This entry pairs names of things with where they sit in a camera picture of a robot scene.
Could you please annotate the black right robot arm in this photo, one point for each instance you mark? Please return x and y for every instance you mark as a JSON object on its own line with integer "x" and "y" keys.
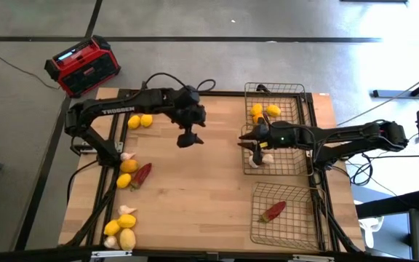
{"x": 347, "y": 134}

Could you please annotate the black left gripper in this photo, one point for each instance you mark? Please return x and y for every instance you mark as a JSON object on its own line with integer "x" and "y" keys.
{"x": 189, "y": 109}

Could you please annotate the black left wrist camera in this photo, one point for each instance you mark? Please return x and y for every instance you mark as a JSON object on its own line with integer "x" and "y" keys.
{"x": 186, "y": 140}

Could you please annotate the black rig crossbar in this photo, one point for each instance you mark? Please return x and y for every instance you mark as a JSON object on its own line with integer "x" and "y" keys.
{"x": 49, "y": 256}

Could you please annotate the black table clamp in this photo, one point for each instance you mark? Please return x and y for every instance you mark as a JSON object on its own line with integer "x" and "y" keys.
{"x": 80, "y": 148}
{"x": 262, "y": 87}

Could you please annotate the black aluminium table frame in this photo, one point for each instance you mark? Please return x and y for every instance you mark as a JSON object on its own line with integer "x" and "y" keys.
{"x": 227, "y": 94}

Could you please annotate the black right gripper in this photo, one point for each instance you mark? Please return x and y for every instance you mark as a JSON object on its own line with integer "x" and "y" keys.
{"x": 286, "y": 135}

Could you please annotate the black desk leg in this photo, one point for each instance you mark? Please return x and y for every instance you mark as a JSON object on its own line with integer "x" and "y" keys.
{"x": 395, "y": 94}

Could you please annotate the white plastic loop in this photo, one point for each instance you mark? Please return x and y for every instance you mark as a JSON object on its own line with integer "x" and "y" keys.
{"x": 375, "y": 220}

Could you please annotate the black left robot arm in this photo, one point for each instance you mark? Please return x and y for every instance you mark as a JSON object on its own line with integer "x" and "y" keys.
{"x": 147, "y": 102}

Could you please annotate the bright red chili pepper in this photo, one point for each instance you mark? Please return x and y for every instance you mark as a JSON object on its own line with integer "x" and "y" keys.
{"x": 142, "y": 174}

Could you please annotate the black beam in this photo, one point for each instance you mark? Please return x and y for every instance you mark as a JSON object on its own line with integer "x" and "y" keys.
{"x": 387, "y": 205}

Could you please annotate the red and black jobsite radio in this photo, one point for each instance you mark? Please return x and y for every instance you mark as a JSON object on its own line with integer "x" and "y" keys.
{"x": 86, "y": 69}

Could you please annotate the dark red chili pepper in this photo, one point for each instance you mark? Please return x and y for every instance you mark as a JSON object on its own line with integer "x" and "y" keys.
{"x": 274, "y": 211}

